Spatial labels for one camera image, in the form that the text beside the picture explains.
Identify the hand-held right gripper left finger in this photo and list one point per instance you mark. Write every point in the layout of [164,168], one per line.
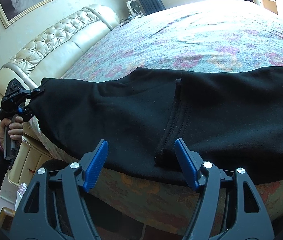
[95,167]

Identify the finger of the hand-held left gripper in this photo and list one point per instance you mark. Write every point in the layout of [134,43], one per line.
[35,90]
[25,111]

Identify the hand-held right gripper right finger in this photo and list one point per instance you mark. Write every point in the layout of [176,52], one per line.
[187,165]

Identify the black pants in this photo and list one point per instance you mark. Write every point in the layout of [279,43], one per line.
[131,110]

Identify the person's left hand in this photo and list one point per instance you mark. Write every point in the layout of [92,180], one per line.
[15,127]

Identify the cream nightstand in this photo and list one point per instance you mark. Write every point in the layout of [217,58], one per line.
[29,160]

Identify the cream tufted leather headboard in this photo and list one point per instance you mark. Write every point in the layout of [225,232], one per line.
[56,42]

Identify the lilac patterned cloth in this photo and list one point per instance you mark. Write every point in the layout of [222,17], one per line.
[22,191]

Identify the small dark object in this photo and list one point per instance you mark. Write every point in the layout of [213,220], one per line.
[124,24]

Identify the bed with floral bedspread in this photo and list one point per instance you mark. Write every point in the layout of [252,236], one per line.
[206,42]

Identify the white fan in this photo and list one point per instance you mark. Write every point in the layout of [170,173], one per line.
[134,7]

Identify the framed wall picture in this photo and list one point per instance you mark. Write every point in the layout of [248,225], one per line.
[21,0]

